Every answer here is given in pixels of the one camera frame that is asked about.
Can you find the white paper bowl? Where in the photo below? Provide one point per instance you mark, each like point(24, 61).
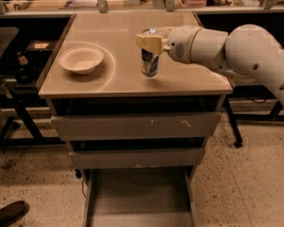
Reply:
point(81, 60)

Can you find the open grey bottom drawer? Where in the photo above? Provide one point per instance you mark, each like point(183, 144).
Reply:
point(139, 197)

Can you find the black table frame left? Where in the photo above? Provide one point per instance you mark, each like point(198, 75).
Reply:
point(19, 97)

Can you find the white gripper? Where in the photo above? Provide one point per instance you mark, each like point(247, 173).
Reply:
point(179, 43)

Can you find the redbull can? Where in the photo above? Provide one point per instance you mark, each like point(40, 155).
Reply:
point(149, 66)

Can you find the grey middle drawer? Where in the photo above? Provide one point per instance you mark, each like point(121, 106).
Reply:
point(137, 158)

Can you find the brown shoe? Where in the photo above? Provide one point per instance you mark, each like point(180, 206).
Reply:
point(12, 212)

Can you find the grey top drawer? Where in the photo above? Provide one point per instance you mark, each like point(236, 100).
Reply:
point(135, 126)

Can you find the grey drawer cabinet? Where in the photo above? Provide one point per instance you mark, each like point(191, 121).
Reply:
point(118, 86)

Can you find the grey bench right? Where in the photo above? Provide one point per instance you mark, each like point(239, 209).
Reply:
point(251, 102)

